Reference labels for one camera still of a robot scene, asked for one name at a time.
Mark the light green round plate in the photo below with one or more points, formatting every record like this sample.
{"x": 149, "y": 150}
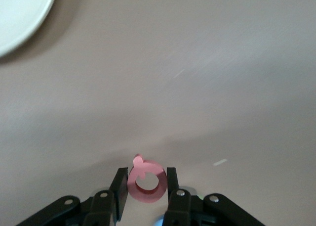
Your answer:
{"x": 19, "y": 13}

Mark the pink letter Q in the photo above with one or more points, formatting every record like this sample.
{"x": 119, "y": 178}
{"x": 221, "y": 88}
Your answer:
{"x": 153, "y": 167}

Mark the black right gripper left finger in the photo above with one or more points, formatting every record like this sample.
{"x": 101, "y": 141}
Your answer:
{"x": 121, "y": 186}

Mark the brown table cover mat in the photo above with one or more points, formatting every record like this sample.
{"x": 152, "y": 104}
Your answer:
{"x": 197, "y": 87}

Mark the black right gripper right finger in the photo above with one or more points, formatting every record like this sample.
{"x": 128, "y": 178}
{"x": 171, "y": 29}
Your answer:
{"x": 174, "y": 186}

